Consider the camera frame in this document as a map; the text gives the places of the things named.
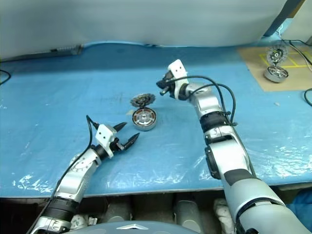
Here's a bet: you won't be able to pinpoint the dark slanted frame bar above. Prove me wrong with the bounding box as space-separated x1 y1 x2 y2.
264 0 297 37

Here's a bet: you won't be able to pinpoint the white backdrop sheet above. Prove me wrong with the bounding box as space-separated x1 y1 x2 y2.
0 0 291 61

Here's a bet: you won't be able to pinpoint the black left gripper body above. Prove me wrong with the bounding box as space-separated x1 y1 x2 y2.
111 137 127 153

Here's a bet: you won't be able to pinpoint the brown cardboard mat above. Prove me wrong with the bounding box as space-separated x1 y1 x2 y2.
236 45 312 93

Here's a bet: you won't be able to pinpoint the white crumpled shoe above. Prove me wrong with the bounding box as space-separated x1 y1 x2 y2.
214 198 231 230

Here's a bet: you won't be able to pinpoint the grey rounded cylinder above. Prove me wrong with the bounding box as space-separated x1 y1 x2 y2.
107 195 134 224
174 194 203 227

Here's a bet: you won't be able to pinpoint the blue plastic table sheet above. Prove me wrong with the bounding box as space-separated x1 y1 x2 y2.
0 34 312 198

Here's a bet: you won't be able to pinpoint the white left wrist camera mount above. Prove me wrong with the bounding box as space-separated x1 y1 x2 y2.
95 123 118 159

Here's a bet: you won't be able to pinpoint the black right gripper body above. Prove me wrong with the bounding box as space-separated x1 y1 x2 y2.
162 70 176 98

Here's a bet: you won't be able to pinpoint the thin black cable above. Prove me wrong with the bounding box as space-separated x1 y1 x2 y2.
0 69 12 85

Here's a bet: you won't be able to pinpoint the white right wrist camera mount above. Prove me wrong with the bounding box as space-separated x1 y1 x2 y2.
168 59 190 98

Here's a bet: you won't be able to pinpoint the silver motor housing with rotor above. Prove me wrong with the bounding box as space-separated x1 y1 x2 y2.
264 65 291 84

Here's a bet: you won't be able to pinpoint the long black cable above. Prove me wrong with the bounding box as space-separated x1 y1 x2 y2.
289 39 312 70

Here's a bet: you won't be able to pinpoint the silver motor housing copper windings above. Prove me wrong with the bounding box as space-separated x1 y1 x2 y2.
131 108 157 132

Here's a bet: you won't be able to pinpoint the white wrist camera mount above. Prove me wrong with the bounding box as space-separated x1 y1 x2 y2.
168 59 190 98
95 123 118 159

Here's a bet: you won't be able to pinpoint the blue plastic bag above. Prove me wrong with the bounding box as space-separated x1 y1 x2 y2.
285 189 312 215

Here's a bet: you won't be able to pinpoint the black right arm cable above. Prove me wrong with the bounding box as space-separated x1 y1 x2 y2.
168 76 256 177

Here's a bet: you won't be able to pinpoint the grey power strip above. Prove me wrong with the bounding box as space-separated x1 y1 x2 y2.
50 43 83 56

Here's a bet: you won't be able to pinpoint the white shoe green mark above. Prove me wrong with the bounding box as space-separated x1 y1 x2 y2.
72 214 85 231

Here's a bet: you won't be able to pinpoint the brown wooden board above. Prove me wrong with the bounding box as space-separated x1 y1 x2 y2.
287 0 312 20

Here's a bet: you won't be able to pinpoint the grey robot torso silver emblem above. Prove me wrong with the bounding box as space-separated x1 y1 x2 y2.
70 220 203 234

